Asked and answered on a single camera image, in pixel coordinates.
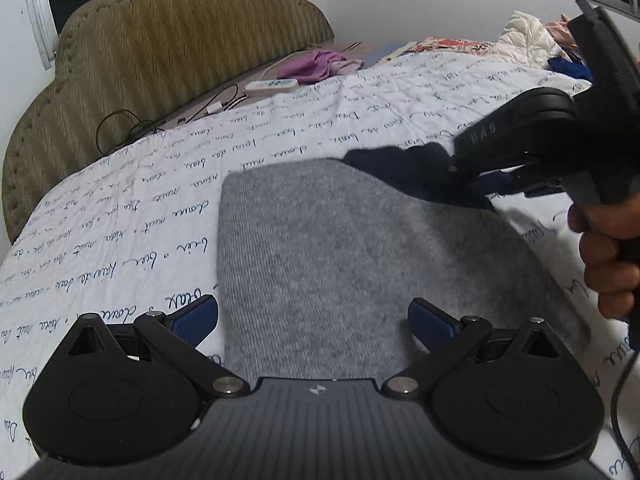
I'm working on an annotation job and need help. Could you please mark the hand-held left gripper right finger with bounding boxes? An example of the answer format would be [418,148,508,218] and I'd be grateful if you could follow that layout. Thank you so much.
[382,298,563,400]

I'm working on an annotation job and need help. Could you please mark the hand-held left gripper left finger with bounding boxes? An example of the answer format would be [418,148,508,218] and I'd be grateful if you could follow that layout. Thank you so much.
[67,294,251,400]

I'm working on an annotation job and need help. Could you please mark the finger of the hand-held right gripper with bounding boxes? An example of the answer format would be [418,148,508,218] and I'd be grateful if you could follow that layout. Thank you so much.
[452,107,538,173]
[477,162,568,198]

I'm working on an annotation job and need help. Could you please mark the navy knit sweater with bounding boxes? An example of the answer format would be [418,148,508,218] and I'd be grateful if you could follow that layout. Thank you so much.
[345,142,498,213]

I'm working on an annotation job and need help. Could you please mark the grey knit garment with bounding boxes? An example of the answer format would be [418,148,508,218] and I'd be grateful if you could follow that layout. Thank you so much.
[217,158,593,381]

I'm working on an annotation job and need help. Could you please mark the person's right hand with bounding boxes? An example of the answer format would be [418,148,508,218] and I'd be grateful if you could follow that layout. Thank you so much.
[567,175,640,321]

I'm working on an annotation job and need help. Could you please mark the blue cloth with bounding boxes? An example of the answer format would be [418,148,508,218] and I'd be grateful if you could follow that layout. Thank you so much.
[547,56,593,81]

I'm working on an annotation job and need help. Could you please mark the pink cloth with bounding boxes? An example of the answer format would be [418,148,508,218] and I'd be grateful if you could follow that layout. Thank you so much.
[545,14,576,48]

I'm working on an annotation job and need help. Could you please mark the floral cloth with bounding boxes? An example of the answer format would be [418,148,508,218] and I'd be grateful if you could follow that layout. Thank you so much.
[407,37,496,57]

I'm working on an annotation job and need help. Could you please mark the white puffy jacket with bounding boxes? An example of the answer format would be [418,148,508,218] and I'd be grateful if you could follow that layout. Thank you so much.
[497,10,566,68]

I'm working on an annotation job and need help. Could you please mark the white script-printed blanket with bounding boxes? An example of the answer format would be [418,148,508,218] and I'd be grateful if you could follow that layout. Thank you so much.
[0,52,640,480]

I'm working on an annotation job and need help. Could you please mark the beige bed sheet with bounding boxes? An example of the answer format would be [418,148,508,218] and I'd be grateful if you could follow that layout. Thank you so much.
[160,39,416,131]

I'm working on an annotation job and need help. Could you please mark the purple cloth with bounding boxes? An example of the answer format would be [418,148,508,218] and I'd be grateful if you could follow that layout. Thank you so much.
[276,50,363,83]

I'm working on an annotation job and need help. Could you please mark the white remote control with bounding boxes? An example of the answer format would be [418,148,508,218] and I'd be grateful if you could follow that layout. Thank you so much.
[244,78,300,94]

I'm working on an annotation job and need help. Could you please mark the olive upholstered headboard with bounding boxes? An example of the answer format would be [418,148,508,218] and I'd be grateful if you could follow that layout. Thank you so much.
[0,0,336,246]

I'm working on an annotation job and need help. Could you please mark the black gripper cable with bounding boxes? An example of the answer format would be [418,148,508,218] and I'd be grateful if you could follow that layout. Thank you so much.
[610,349,640,463]

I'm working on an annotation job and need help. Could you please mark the black cables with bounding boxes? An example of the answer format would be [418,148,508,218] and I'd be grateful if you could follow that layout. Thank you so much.
[95,84,241,156]

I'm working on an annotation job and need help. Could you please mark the white mirror frame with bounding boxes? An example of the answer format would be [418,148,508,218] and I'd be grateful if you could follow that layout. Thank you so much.
[22,0,58,71]

